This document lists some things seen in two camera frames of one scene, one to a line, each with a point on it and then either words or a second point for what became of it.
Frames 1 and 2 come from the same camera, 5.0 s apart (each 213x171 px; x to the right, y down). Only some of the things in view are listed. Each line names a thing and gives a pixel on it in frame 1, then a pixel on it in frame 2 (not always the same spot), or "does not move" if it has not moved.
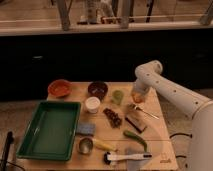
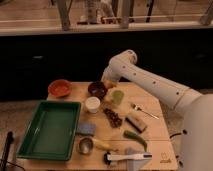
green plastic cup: (117, 96) does not move
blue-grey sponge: (86, 128) does not move
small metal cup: (85, 146) does not move
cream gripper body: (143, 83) to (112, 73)
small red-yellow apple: (138, 98) to (109, 85)
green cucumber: (136, 138) does not move
